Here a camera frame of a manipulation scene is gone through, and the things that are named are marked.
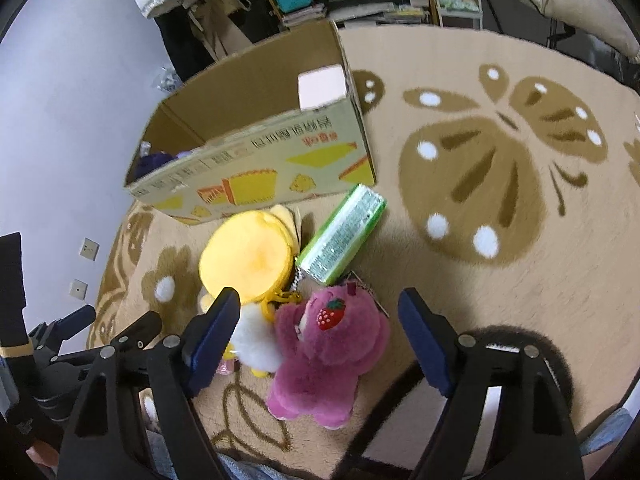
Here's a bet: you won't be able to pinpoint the pink plastic-wrapped toy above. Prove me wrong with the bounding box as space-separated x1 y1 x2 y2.
216 359 240 376

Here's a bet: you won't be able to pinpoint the white fluffy pompom toy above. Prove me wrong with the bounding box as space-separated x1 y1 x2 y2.
230 304 283 376

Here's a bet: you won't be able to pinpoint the pink strawberry bear plush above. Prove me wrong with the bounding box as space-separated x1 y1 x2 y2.
266 280 390 430

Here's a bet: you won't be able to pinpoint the yellow round plush toy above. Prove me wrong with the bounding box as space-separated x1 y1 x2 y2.
198 205 300 304

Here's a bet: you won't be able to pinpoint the green tissue pack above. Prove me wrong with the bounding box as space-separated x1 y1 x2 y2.
296 184 386 286

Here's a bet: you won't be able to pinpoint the dark purple plush toy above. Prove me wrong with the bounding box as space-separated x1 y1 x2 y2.
132 152 176 181

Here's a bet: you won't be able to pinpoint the beige patterned carpet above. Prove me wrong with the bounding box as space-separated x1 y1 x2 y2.
86 23 640 480

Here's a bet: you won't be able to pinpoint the plastic bag of snacks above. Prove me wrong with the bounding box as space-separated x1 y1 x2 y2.
152 66 183 94

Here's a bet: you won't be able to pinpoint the open cardboard box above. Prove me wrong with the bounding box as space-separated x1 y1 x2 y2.
125 21 375 226

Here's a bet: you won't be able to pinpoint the white toilet paper roll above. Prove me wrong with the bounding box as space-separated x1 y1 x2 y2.
297 64 348 112

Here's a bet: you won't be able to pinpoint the brown paper bag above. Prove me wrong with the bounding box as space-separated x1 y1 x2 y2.
186 0 253 62

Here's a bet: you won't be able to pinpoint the stack of books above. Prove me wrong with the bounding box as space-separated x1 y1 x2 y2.
282 3 326 29

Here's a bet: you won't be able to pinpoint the wall socket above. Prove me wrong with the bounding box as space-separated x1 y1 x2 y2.
70 278 88 300
79 237 100 261

